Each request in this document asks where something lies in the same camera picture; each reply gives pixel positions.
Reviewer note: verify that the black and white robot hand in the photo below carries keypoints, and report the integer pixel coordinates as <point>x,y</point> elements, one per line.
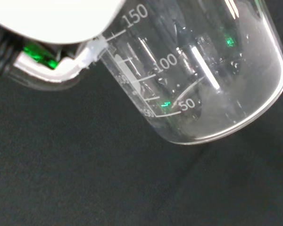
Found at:
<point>49,21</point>

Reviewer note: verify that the black bench cloth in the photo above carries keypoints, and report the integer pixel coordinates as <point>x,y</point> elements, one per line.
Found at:
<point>85,176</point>

